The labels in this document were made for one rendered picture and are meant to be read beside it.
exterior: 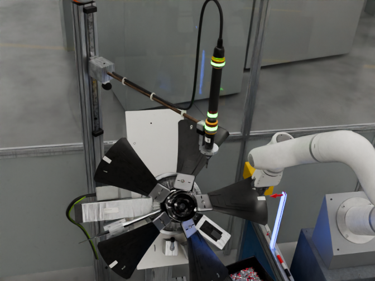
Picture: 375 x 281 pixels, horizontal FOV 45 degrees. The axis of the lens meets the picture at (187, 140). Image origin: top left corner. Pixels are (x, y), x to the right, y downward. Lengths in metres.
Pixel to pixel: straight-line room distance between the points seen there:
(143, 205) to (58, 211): 0.94
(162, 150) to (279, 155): 0.70
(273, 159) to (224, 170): 1.23
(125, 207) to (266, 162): 0.66
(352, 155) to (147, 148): 1.01
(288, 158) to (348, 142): 0.26
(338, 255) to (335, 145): 0.79
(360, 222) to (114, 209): 0.97
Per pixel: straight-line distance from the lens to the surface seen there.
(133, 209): 1.91
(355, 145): 1.30
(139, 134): 2.04
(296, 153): 1.47
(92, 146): 2.28
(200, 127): 1.65
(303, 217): 3.23
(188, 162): 1.84
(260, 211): 1.88
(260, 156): 1.54
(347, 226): 2.01
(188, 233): 1.83
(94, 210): 1.90
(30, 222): 2.82
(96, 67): 1.98
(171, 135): 2.05
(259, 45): 2.35
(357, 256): 2.08
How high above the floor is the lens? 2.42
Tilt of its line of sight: 35 degrees down
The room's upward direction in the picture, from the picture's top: 4 degrees clockwise
